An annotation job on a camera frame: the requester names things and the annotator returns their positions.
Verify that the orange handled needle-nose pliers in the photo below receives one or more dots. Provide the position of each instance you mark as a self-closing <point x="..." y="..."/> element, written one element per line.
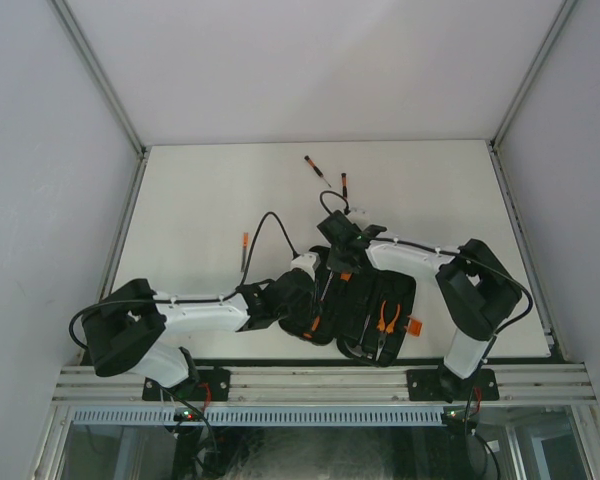
<point x="388" y="317"/>

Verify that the blue slotted cable duct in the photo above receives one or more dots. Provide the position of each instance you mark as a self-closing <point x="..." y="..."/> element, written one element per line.
<point x="271" y="416"/>

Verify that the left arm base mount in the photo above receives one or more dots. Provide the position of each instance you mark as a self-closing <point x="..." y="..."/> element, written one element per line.
<point x="200" y="385"/>

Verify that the small orange precision screwdriver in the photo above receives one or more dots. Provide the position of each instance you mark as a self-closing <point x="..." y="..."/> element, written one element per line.
<point x="317" y="170"/>

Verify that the small orange chisel bit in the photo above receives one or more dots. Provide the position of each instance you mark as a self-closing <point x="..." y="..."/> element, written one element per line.
<point x="244" y="251"/>

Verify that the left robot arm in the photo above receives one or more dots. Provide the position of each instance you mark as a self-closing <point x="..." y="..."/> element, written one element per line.
<point x="124" y="333"/>

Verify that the small claw hammer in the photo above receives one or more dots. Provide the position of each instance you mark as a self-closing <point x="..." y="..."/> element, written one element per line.
<point x="364" y="349"/>

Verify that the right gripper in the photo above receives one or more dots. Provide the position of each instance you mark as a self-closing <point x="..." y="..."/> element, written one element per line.
<point x="335" y="264"/>

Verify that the aluminium frame rail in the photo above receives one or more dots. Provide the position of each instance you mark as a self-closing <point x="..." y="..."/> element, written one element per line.
<point x="506" y="385"/>

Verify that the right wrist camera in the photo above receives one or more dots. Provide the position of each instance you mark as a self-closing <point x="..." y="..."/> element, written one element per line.
<point x="359" y="215"/>

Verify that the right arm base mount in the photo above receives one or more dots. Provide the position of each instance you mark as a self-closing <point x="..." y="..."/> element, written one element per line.
<point x="438" y="384"/>

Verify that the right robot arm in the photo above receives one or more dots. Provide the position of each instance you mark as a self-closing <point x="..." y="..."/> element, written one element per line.
<point x="479" y="293"/>

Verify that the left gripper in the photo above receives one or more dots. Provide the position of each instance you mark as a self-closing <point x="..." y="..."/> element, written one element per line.
<point x="306" y="316"/>

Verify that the black plastic tool case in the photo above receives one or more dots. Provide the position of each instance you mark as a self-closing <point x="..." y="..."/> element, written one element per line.
<point x="364" y="295"/>

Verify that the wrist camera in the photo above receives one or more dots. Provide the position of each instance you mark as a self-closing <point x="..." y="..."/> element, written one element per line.
<point x="307" y="262"/>
<point x="359" y="215"/>

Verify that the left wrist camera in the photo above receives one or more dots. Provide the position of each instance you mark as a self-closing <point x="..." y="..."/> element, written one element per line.
<point x="307" y="262"/>

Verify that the black handled screwdriver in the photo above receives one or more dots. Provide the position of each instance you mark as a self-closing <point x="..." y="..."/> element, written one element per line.
<point x="313" y="332"/>

